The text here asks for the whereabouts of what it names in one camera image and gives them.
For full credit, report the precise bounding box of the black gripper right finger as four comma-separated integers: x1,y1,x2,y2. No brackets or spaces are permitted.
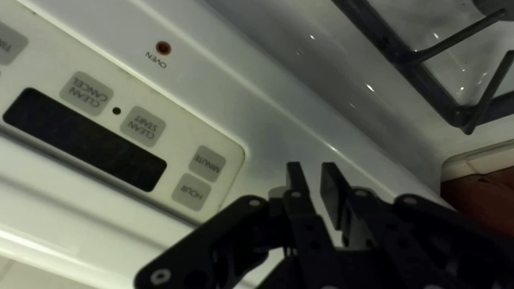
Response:
320,162,514,289

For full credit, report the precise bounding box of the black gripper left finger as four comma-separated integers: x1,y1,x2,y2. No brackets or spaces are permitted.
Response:
135,161,334,289

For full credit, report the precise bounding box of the stove control panel with display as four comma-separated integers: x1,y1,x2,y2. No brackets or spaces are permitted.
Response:
0,0,247,226

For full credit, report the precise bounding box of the white gas stove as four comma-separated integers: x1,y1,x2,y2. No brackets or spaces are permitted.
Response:
0,0,514,289

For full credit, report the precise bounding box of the black cast iron burner grate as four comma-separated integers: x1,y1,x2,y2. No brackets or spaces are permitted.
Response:
331,0,514,137

